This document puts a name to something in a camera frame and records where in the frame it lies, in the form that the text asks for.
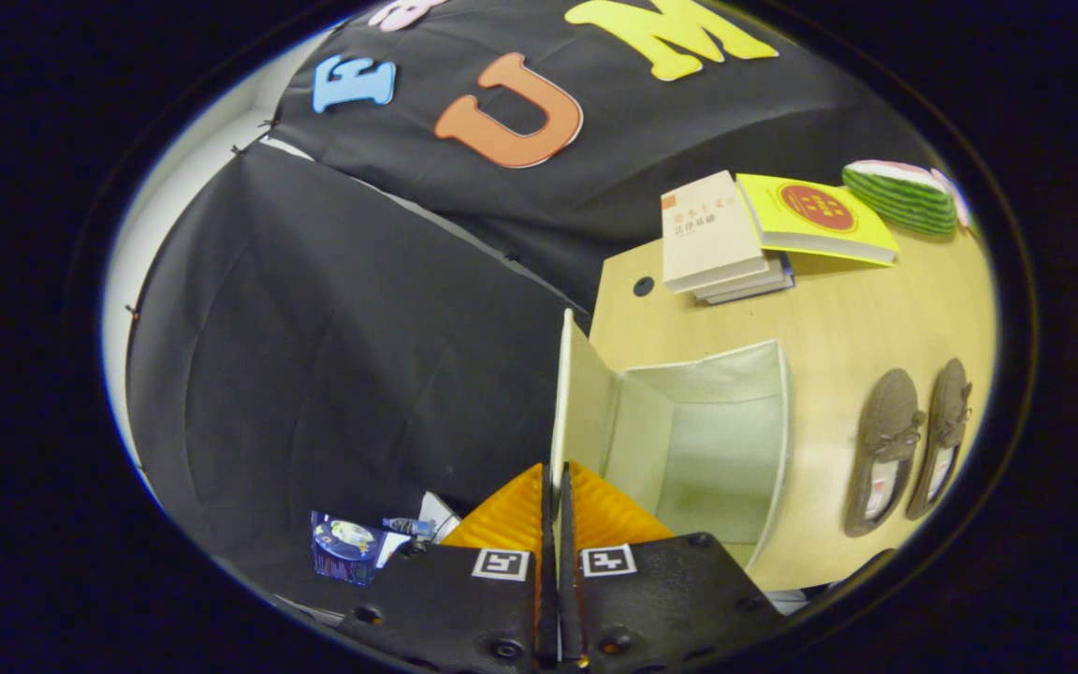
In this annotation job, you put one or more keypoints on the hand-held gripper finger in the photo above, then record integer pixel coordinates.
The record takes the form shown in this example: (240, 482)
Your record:
(548, 599)
(567, 599)

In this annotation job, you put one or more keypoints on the pale green fabric storage box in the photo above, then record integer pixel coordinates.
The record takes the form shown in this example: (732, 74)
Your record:
(717, 440)

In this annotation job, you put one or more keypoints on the brown fuzzy shoe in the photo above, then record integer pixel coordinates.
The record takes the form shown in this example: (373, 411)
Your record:
(951, 393)
(885, 412)

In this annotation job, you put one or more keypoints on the white paper sheet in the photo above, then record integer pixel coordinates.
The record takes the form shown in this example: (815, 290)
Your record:
(441, 515)

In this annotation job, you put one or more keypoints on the blue printed package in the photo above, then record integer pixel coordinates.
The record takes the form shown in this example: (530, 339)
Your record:
(344, 548)

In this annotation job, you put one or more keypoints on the thin grey book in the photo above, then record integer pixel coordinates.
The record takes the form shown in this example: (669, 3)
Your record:
(740, 285)

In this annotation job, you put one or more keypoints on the thin blue book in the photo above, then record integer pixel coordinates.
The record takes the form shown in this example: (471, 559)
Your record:
(759, 291)

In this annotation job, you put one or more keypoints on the beige book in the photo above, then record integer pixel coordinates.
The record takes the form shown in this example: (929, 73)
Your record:
(707, 234)

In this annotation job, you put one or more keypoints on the yellow book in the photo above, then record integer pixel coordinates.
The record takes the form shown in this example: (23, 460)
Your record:
(801, 234)

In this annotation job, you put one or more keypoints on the watermelon slice plush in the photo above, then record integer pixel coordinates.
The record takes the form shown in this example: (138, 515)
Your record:
(904, 201)

